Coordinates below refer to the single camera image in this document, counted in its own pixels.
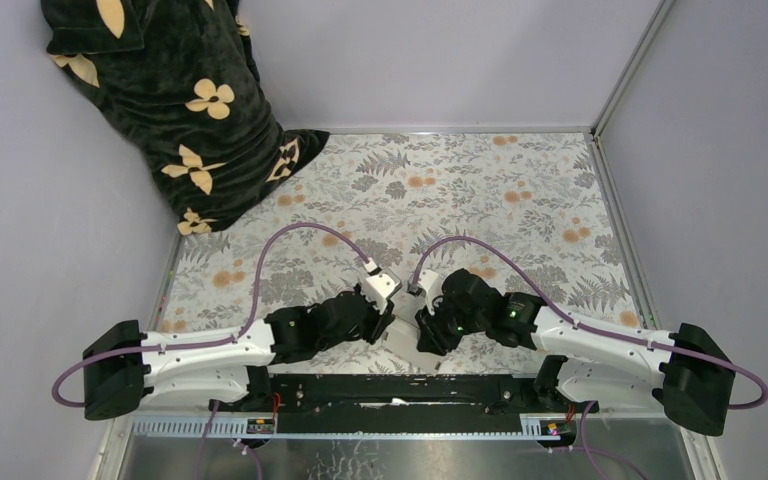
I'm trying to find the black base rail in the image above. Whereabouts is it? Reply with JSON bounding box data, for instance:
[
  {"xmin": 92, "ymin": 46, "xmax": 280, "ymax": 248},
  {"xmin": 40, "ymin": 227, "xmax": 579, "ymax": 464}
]
[{"xmin": 209, "ymin": 374, "xmax": 587, "ymax": 413}]

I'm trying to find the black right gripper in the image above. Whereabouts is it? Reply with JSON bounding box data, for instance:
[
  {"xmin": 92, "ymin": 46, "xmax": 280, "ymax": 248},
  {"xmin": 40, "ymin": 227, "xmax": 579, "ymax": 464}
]
[{"xmin": 414, "ymin": 293, "xmax": 487, "ymax": 358}]

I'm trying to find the floral patterned table cloth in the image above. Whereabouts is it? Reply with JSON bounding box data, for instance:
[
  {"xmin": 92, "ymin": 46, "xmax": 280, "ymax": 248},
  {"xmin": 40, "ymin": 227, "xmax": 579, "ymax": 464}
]
[{"xmin": 152, "ymin": 133, "xmax": 646, "ymax": 333}]

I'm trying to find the white cardboard paper box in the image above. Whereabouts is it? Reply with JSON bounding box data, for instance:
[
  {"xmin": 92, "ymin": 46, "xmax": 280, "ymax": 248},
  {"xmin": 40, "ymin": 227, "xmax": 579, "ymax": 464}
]
[{"xmin": 380, "ymin": 317, "xmax": 442, "ymax": 375}]

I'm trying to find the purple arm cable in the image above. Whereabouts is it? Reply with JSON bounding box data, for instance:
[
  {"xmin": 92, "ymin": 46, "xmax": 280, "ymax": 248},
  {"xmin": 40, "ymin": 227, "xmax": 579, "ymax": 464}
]
[
  {"xmin": 50, "ymin": 221, "xmax": 392, "ymax": 412},
  {"xmin": 408, "ymin": 236, "xmax": 768, "ymax": 415}
]

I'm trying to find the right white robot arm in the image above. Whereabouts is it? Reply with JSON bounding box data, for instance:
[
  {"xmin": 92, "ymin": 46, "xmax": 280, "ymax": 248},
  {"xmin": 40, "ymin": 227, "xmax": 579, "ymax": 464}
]
[{"xmin": 409, "ymin": 269, "xmax": 735, "ymax": 436}]

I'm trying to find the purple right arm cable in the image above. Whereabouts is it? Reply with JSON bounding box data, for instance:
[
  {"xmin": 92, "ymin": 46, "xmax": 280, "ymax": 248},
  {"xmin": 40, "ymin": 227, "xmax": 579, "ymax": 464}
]
[{"xmin": 408, "ymin": 236, "xmax": 768, "ymax": 415}]

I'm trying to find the black floral plush blanket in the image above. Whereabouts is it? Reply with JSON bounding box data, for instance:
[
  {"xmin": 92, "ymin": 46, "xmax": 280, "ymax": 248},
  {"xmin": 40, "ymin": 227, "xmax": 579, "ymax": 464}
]
[{"xmin": 41, "ymin": 0, "xmax": 329, "ymax": 236}]

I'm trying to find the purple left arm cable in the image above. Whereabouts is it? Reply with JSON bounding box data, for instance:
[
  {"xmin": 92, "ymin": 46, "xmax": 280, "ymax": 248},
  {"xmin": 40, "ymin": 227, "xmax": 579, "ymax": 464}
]
[{"xmin": 50, "ymin": 221, "xmax": 392, "ymax": 412}]

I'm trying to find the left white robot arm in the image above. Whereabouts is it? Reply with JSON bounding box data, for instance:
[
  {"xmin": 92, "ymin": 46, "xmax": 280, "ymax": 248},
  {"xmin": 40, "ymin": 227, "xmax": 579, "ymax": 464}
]
[{"xmin": 81, "ymin": 286, "xmax": 394, "ymax": 421}]

